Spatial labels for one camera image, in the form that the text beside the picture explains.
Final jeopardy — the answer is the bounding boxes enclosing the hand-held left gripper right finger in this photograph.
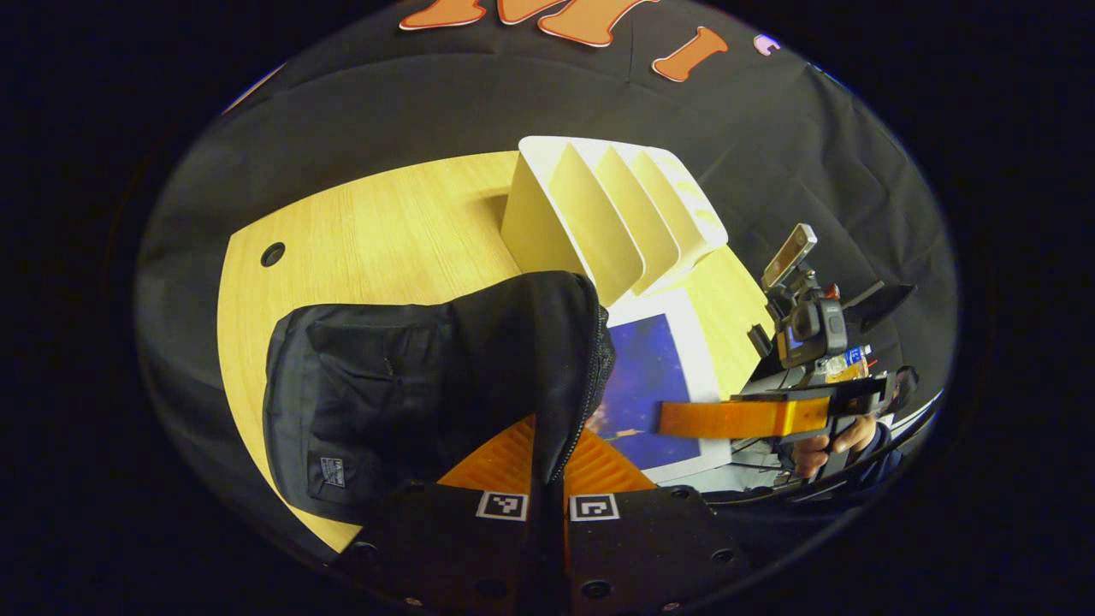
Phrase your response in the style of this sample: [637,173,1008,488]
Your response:
[547,425,755,613]

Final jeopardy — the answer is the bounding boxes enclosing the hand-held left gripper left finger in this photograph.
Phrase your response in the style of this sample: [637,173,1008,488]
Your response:
[336,415,548,613]

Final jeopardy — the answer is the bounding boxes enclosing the blue cover book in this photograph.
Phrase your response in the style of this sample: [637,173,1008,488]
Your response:
[590,287,737,485]

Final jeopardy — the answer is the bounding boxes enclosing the black schoolbag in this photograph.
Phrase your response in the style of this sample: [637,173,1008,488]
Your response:
[262,271,618,525]

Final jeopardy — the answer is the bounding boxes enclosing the white bookshelf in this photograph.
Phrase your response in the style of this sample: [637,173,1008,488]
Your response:
[500,135,731,308]

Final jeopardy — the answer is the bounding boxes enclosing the orange blue snack packet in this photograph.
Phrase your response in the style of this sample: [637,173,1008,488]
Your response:
[820,344,873,384]

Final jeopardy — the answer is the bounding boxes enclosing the black backdrop cloth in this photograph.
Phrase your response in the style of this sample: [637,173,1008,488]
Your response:
[135,0,959,557]

